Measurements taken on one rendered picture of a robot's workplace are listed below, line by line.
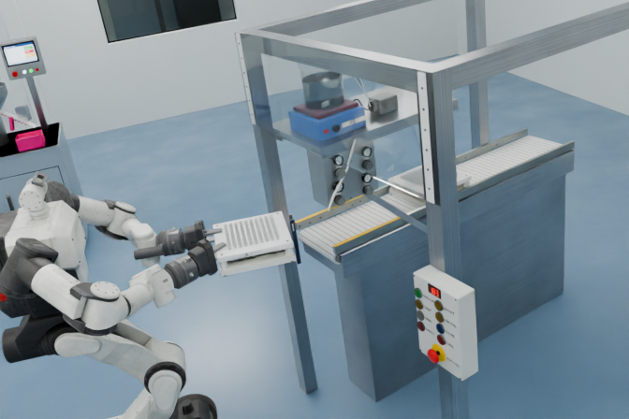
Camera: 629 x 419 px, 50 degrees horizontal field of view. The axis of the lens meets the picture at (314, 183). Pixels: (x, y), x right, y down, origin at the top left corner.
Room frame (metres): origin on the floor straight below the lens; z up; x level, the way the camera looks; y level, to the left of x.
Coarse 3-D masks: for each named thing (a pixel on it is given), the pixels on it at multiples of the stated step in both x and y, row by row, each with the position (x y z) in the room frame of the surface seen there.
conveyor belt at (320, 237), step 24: (528, 144) 2.91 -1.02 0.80; (552, 144) 2.87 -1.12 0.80; (456, 168) 2.75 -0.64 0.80; (480, 168) 2.71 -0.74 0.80; (504, 168) 2.68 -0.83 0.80; (336, 216) 2.45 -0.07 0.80; (360, 216) 2.42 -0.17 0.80; (384, 216) 2.39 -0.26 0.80; (312, 240) 2.29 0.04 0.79; (336, 240) 2.25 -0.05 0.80
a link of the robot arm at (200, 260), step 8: (200, 240) 1.89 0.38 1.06; (208, 240) 1.88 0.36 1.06; (200, 248) 1.88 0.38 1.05; (208, 248) 1.87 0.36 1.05; (184, 256) 1.84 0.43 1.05; (192, 256) 1.85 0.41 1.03; (200, 256) 1.85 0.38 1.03; (208, 256) 1.86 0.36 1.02; (184, 264) 1.81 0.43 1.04; (192, 264) 1.81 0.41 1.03; (200, 264) 1.84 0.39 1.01; (208, 264) 1.86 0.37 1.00; (216, 264) 1.88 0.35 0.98; (192, 272) 1.80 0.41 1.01; (200, 272) 1.84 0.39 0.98; (208, 272) 1.86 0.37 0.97; (192, 280) 1.80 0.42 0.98
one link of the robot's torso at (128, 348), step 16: (64, 336) 1.82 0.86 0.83; (80, 336) 1.83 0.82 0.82; (112, 336) 1.87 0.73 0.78; (128, 336) 1.97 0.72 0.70; (144, 336) 1.97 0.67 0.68; (64, 352) 1.81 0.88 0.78; (80, 352) 1.82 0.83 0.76; (96, 352) 1.83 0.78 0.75; (112, 352) 1.85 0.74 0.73; (128, 352) 1.87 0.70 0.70; (144, 352) 1.88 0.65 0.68; (160, 352) 1.92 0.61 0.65; (176, 352) 1.96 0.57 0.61; (128, 368) 1.87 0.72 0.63; (144, 368) 1.88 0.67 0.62; (160, 368) 1.87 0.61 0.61; (176, 368) 1.88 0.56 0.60; (144, 384) 1.86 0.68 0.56
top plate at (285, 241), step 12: (276, 216) 2.09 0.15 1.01; (228, 228) 2.05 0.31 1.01; (216, 240) 1.97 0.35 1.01; (264, 240) 1.93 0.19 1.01; (276, 240) 1.92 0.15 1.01; (288, 240) 1.90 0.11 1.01; (216, 252) 1.90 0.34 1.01; (228, 252) 1.88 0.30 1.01; (240, 252) 1.87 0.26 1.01; (252, 252) 1.87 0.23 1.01; (264, 252) 1.88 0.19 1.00
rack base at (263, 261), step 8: (256, 256) 1.91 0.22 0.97; (264, 256) 1.91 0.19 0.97; (272, 256) 1.90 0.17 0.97; (280, 256) 1.89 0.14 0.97; (288, 256) 1.89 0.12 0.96; (232, 264) 1.89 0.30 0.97; (240, 264) 1.88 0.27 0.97; (248, 264) 1.87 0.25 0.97; (256, 264) 1.87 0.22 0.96; (264, 264) 1.88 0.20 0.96; (272, 264) 1.88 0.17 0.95; (280, 264) 1.88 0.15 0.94; (224, 272) 1.86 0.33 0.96; (232, 272) 1.86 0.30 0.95; (240, 272) 1.87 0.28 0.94
